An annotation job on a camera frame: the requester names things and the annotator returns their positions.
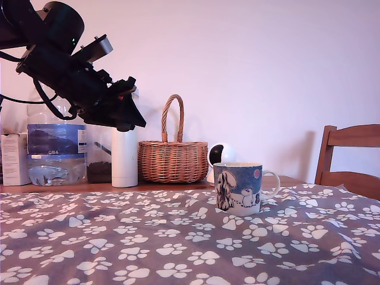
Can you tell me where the black scoop in container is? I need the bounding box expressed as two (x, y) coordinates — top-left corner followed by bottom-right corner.
(94, 141), (112, 156)

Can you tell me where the short black cable loop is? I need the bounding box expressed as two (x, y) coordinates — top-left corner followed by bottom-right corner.
(0, 50), (23, 64)

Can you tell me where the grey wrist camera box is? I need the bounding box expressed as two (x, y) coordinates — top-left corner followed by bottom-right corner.
(71, 34), (115, 65)

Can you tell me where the long thin black cable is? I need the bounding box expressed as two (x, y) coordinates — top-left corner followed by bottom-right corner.
(0, 93), (59, 105)

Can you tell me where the white insulated bottle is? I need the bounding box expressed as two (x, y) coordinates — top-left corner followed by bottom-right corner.
(111, 126), (139, 188)

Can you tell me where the grey paw print cloth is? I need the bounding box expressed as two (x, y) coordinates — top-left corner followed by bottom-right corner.
(0, 183), (380, 285)

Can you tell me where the white cardboard box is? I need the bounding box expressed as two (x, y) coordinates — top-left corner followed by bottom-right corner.
(0, 132), (30, 187)

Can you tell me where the wicker basket with handle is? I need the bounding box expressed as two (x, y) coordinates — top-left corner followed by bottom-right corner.
(137, 94), (210, 183)

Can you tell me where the large clear water bottle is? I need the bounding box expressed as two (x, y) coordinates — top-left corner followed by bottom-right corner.
(26, 83), (87, 187)

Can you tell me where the thick black cable loop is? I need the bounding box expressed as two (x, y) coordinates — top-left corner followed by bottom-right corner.
(32, 78), (78, 121)

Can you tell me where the clear container with white lid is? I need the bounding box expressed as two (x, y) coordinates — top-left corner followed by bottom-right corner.
(85, 122), (113, 184)

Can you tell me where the wooden chair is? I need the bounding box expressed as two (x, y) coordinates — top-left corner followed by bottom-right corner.
(314, 123), (380, 201)

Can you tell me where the small white round camera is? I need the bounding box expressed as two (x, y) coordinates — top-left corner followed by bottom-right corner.
(207, 142), (238, 187)

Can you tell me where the blue illustrated coffee mug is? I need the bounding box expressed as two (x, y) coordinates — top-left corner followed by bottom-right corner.
(213, 161), (281, 217)

